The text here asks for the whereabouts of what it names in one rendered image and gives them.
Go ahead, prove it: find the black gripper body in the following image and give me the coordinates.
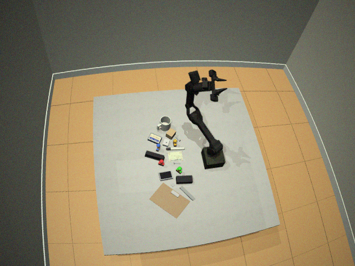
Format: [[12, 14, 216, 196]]
[[201, 69, 218, 102]]

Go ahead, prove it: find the grey mug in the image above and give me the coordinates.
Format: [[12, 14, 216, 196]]
[[156, 116, 171, 131]]

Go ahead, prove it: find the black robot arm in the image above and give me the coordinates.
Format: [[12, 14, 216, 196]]
[[185, 70, 223, 157]]

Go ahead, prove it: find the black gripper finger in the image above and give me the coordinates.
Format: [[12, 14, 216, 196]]
[[214, 75, 227, 81], [214, 88, 227, 96]]

